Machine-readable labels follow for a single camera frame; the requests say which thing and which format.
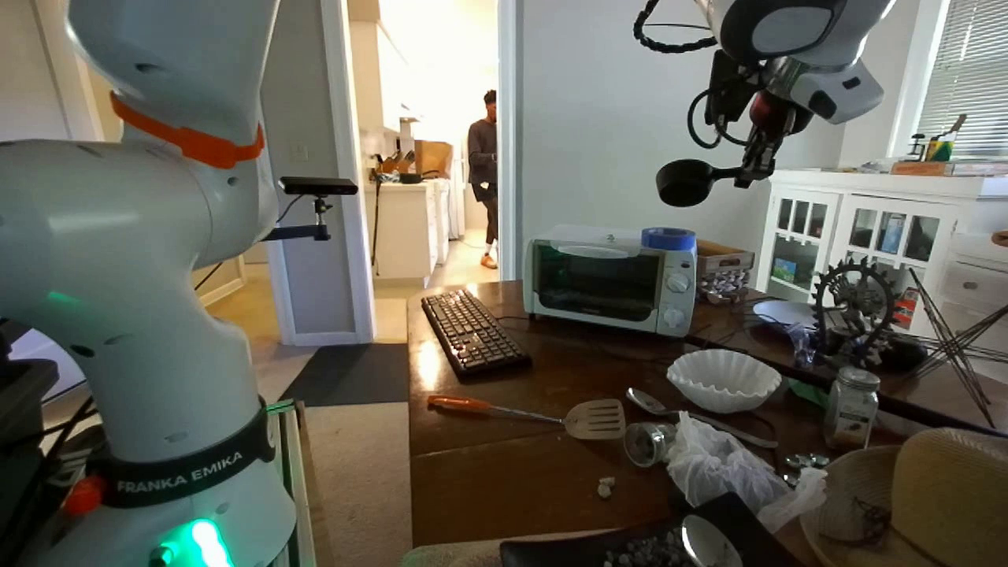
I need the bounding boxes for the black floor mat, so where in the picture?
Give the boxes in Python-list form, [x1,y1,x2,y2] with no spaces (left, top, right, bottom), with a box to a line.
[276,340,414,409]

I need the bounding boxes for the person in dark clothes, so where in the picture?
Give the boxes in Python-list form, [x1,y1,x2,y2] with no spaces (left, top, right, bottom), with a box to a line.
[463,89,503,273]

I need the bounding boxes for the straw hat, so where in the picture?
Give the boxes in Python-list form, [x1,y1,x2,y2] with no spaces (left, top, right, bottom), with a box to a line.
[796,424,1008,567]

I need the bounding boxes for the crumpled white plastic bag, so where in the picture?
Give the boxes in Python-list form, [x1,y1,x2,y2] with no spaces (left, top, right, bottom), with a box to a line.
[665,409,832,534]

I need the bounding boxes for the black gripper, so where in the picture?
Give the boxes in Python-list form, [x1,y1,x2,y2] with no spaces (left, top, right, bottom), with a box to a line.
[707,47,819,193]

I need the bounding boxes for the black computer keyboard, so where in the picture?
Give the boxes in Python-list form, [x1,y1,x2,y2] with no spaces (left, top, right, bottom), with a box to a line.
[418,285,537,384]

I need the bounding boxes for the orange handled metal spatula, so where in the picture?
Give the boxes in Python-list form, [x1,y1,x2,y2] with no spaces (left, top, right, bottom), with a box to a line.
[424,390,630,443]

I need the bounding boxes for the black camera on stand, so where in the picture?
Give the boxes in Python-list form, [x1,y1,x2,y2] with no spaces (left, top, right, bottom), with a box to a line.
[257,174,362,250]

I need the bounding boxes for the green cloth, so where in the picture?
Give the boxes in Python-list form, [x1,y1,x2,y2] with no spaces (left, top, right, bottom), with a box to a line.
[784,376,835,413]

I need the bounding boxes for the colourful items on cabinet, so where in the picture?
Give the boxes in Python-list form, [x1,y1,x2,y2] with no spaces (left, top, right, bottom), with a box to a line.
[892,111,972,180]

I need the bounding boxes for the window blinds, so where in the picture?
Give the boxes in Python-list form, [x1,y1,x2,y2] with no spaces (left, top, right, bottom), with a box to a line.
[916,0,1008,164]

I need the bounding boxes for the small tipped glass jar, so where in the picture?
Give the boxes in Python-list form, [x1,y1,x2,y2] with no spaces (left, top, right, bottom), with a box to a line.
[620,420,681,471]

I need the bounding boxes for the red can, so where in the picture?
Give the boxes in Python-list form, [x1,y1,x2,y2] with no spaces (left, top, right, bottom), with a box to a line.
[892,285,924,332]

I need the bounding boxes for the white kitchen counter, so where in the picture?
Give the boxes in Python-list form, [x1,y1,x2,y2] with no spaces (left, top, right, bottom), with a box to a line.
[371,170,465,285]

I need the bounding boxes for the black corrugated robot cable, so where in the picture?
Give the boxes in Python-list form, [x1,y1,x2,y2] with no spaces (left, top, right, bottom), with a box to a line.
[630,0,736,150]

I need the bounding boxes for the glass jar with metal lid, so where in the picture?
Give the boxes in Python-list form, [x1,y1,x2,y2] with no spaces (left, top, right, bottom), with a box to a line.
[821,361,881,453]

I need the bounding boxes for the white glass door cabinet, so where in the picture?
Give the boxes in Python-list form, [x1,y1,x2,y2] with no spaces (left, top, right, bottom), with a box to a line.
[752,167,1008,354]

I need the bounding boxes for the black gear sculpture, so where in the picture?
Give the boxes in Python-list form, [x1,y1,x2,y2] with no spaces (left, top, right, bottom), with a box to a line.
[811,255,909,373]

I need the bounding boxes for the white toaster oven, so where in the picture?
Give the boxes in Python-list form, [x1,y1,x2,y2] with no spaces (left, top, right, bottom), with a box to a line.
[520,225,702,340]

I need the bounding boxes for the long metal spoon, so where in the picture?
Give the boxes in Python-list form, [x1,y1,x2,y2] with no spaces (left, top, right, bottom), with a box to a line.
[625,384,780,453]

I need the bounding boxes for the white paper coffee filter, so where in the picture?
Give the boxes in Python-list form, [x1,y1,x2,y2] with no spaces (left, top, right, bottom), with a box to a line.
[665,347,788,415]

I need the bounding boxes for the small black pot with handle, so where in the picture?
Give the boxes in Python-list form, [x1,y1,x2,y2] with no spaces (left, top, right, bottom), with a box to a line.
[651,157,757,212]

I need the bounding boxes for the black folding tripod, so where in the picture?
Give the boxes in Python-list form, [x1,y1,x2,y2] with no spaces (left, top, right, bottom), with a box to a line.
[904,265,1008,431]

